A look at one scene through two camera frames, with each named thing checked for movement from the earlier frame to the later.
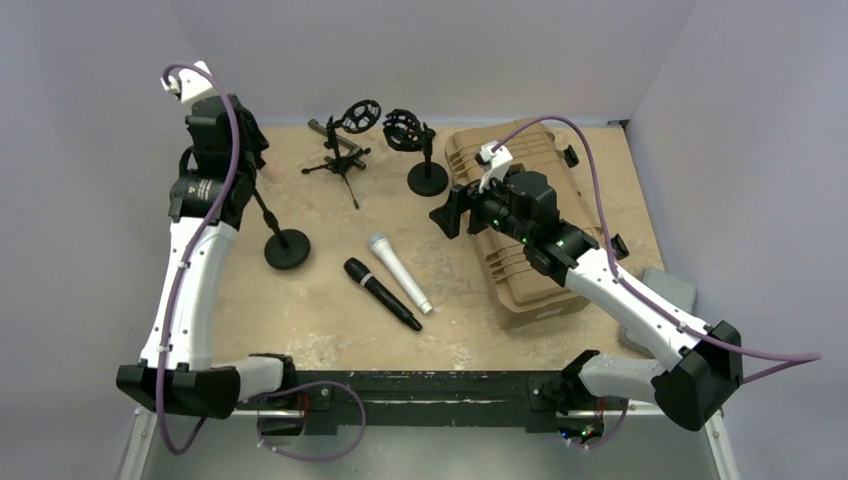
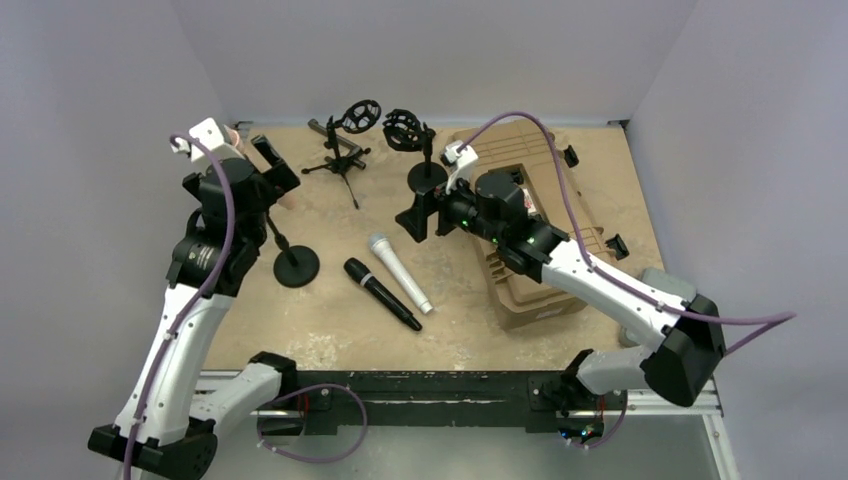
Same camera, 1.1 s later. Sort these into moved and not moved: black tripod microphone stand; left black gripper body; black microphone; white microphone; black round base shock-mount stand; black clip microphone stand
Moved: left black gripper body; black clip microphone stand
Not moved: white microphone; black microphone; black round base shock-mount stand; black tripod microphone stand
